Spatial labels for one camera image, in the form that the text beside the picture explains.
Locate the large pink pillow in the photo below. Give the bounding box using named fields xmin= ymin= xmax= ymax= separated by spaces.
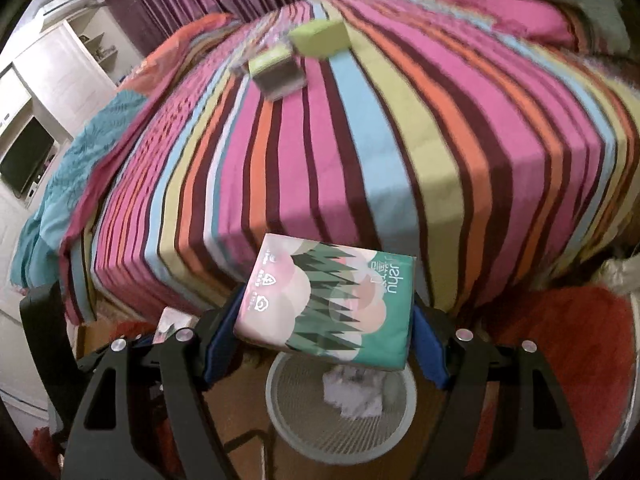
xmin=350 ymin=0 xmax=576 ymax=46

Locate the large white paper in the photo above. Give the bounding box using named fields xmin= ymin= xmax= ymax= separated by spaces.
xmin=322 ymin=367 xmax=386 ymax=418

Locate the white carton box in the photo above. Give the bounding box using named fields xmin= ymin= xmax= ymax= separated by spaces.
xmin=157 ymin=307 xmax=198 ymax=343

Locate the white mesh wastebasket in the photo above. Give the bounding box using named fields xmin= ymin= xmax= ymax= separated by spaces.
xmin=265 ymin=350 xmax=418 ymax=461

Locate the white wardrobe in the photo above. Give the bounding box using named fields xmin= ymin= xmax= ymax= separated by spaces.
xmin=0 ymin=17 xmax=121 ymax=201

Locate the green box with grey sides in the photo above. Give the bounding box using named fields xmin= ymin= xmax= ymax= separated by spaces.
xmin=248 ymin=45 xmax=307 ymax=98

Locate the white air conditioner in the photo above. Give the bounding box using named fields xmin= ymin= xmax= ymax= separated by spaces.
xmin=40 ymin=0 xmax=108 ymax=23

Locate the blue and orange quilt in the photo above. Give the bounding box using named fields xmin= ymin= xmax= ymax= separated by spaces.
xmin=10 ymin=12 xmax=241 ymax=291

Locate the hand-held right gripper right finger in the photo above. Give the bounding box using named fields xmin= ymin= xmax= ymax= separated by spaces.
xmin=410 ymin=305 xmax=593 ymax=480

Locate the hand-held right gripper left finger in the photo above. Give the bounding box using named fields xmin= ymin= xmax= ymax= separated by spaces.
xmin=60 ymin=300 xmax=246 ymax=480

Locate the plain green box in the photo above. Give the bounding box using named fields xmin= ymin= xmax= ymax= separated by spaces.
xmin=290 ymin=16 xmax=351 ymax=58

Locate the black television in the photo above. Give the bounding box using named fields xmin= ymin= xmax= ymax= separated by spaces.
xmin=0 ymin=115 xmax=53 ymax=196

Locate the striped bed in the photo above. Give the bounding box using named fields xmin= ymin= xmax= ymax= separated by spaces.
xmin=60 ymin=0 xmax=640 ymax=321

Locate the printed green tissue pack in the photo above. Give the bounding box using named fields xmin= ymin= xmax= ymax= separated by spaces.
xmin=233 ymin=233 xmax=417 ymax=372

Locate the red rug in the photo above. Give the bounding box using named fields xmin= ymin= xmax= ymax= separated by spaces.
xmin=30 ymin=280 xmax=636 ymax=480

